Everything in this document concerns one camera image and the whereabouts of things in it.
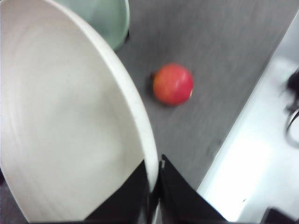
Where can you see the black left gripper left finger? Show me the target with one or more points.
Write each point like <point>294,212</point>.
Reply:
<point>131,203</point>

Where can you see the white plate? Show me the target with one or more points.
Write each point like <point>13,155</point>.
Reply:
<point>74,125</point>

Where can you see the red pomegranate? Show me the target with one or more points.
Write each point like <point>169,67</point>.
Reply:
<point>173,84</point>

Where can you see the green plate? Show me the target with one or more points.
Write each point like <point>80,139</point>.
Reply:
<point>109,18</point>

